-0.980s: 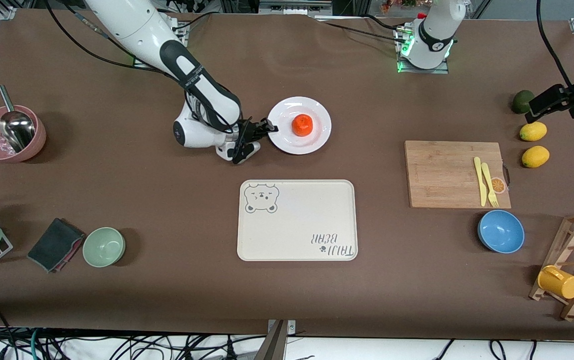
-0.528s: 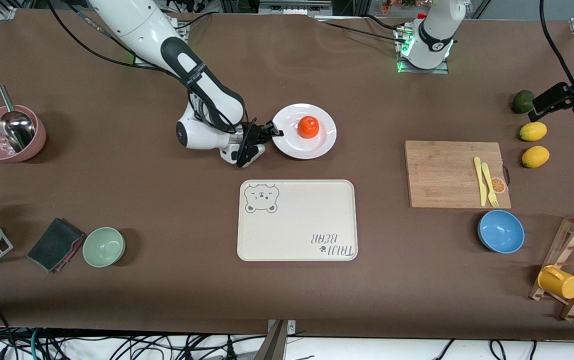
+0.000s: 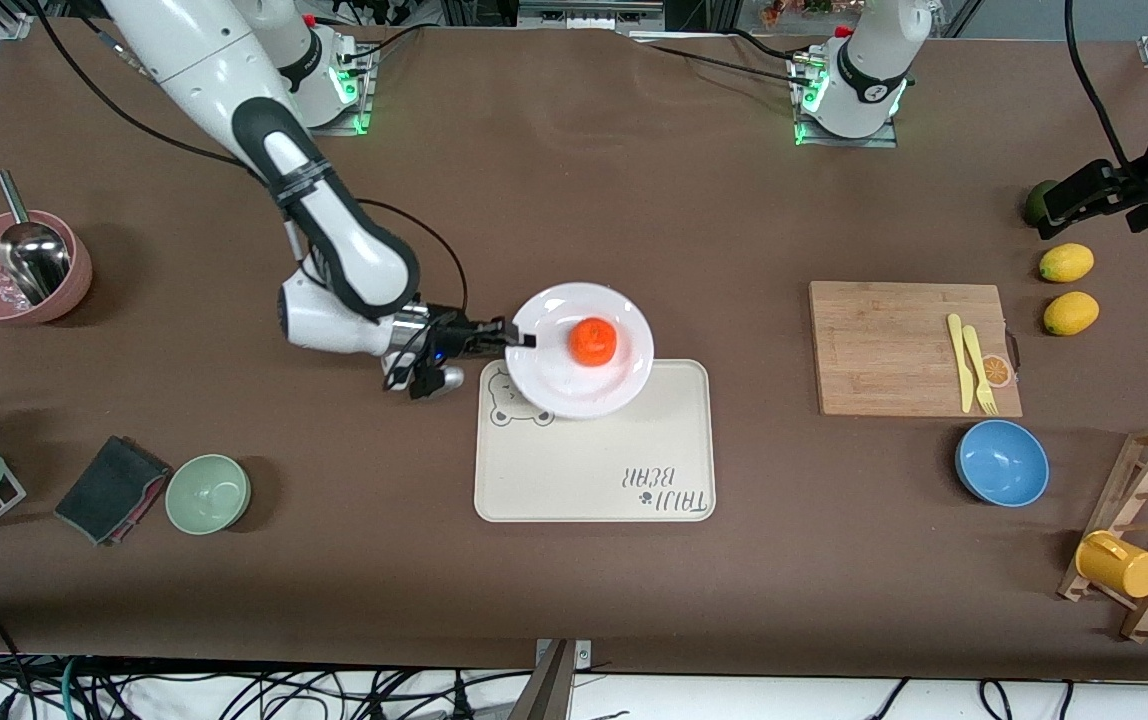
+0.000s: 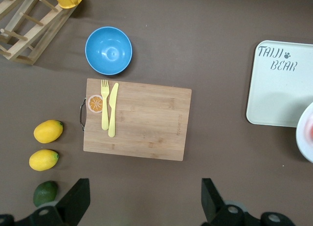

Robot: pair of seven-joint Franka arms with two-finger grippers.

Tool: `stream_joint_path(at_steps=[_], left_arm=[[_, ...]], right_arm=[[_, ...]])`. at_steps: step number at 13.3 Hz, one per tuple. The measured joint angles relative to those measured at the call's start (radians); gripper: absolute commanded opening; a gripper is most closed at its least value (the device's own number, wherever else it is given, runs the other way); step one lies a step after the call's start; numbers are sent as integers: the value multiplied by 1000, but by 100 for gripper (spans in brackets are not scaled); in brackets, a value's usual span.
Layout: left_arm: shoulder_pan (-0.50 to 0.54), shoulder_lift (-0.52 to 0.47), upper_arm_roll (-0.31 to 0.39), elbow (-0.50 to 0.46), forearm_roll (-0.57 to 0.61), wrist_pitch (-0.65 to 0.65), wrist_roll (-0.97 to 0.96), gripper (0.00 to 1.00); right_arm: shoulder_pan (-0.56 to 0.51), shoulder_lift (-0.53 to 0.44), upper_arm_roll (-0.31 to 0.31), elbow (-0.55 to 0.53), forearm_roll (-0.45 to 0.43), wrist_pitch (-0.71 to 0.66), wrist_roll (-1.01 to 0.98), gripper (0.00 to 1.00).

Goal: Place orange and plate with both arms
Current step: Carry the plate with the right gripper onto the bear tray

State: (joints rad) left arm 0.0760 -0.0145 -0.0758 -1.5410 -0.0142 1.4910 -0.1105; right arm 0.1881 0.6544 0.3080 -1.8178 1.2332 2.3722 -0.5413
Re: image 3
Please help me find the pink folded cloth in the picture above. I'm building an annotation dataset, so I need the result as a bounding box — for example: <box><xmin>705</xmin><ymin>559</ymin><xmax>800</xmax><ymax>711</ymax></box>
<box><xmin>104</xmin><ymin>468</ymin><xmax>173</xmax><ymax>547</ymax></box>

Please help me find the orange mandarin fruit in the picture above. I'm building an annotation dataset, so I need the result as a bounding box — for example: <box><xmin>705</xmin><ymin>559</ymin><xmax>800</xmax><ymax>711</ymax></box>
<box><xmin>568</xmin><ymin>317</ymin><xmax>620</xmax><ymax>367</ymax></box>

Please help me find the black right base cable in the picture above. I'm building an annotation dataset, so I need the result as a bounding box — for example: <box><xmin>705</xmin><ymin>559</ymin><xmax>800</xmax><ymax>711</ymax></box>
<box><xmin>334</xmin><ymin>20</ymin><xmax>435</xmax><ymax>63</ymax></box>

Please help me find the blue bowl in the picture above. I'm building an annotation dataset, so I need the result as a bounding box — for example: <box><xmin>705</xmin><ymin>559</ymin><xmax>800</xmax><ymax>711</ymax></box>
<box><xmin>955</xmin><ymin>419</ymin><xmax>1051</xmax><ymax>508</ymax></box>

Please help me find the aluminium table leg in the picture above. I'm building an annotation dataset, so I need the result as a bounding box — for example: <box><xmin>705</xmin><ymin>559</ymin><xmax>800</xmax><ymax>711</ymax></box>
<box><xmin>509</xmin><ymin>640</ymin><xmax>592</xmax><ymax>720</ymax></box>

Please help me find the yellow plastic fork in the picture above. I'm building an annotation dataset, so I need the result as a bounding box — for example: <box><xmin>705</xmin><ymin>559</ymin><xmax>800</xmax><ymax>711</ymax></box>
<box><xmin>962</xmin><ymin>325</ymin><xmax>999</xmax><ymax>416</ymax></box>

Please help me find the teal floor cable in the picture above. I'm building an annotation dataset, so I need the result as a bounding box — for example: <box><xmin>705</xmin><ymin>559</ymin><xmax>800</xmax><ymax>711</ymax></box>
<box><xmin>59</xmin><ymin>655</ymin><xmax>85</xmax><ymax>720</ymax></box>

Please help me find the black left arm wrist cable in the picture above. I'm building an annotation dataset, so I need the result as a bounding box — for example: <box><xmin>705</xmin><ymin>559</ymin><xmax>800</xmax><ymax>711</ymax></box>
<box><xmin>1066</xmin><ymin>0</ymin><xmax>1130</xmax><ymax>166</ymax></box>

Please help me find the grey metal frame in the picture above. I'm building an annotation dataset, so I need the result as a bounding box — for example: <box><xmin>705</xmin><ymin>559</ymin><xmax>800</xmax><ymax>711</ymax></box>
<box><xmin>517</xmin><ymin>0</ymin><xmax>667</xmax><ymax>31</ymax></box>

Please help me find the yellow plastic knife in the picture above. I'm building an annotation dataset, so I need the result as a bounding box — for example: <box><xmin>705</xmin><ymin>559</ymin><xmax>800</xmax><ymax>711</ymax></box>
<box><xmin>947</xmin><ymin>313</ymin><xmax>976</xmax><ymax>414</ymax></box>

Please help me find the wooden cutting board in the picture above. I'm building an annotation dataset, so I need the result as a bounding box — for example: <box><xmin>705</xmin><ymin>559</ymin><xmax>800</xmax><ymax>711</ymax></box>
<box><xmin>809</xmin><ymin>281</ymin><xmax>1024</xmax><ymax>418</ymax></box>

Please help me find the yellow mug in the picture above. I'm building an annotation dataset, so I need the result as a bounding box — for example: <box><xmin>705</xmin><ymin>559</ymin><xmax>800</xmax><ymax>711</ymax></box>
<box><xmin>1075</xmin><ymin>530</ymin><xmax>1148</xmax><ymax>600</ymax></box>

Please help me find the green lime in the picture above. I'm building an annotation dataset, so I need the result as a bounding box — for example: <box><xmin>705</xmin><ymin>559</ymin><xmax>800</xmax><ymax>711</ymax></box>
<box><xmin>1023</xmin><ymin>180</ymin><xmax>1061</xmax><ymax>227</ymax></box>

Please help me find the white round plate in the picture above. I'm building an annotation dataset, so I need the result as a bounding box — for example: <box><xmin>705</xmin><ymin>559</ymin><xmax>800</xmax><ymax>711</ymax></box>
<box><xmin>504</xmin><ymin>283</ymin><xmax>655</xmax><ymax>420</ymax></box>

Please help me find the black left base cable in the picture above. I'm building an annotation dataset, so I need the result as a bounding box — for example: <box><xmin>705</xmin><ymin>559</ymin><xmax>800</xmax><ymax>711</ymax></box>
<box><xmin>634</xmin><ymin>38</ymin><xmax>815</xmax><ymax>87</ymax></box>

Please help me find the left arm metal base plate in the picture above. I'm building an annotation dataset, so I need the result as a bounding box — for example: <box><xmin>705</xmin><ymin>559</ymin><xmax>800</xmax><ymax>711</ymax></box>
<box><xmin>794</xmin><ymin>55</ymin><xmax>900</xmax><ymax>149</ymax></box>

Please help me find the wooden cup rack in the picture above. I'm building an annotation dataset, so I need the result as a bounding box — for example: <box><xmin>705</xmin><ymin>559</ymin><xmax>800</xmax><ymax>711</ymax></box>
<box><xmin>1057</xmin><ymin>423</ymin><xmax>1148</xmax><ymax>643</ymax></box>

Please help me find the metal ladle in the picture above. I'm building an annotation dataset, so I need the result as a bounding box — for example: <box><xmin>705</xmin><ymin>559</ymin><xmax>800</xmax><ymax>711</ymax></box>
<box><xmin>0</xmin><ymin>170</ymin><xmax>72</xmax><ymax>306</ymax></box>

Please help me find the yellow lemon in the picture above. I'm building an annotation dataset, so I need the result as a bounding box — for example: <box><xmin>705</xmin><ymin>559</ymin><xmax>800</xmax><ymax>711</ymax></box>
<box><xmin>1039</xmin><ymin>243</ymin><xmax>1096</xmax><ymax>283</ymax></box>
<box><xmin>1043</xmin><ymin>291</ymin><xmax>1101</xmax><ymax>337</ymax></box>

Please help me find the dark grey folded cloth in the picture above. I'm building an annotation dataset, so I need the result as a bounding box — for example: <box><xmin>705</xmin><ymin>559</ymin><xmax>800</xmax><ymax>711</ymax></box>
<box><xmin>55</xmin><ymin>435</ymin><xmax>171</xmax><ymax>547</ymax></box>

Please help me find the light green bowl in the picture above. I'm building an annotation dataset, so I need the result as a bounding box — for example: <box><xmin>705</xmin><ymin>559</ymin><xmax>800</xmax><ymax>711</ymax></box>
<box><xmin>165</xmin><ymin>454</ymin><xmax>252</xmax><ymax>536</ymax></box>

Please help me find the cream tray with bear print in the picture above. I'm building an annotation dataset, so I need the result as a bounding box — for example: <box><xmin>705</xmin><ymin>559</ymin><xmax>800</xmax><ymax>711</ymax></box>
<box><xmin>474</xmin><ymin>359</ymin><xmax>716</xmax><ymax>523</ymax></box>

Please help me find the black base cable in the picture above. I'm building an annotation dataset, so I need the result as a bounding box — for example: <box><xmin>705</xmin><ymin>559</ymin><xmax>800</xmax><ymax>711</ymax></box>
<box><xmin>334</xmin><ymin>20</ymin><xmax>435</xmax><ymax>63</ymax></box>
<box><xmin>634</xmin><ymin>38</ymin><xmax>815</xmax><ymax>87</ymax></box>

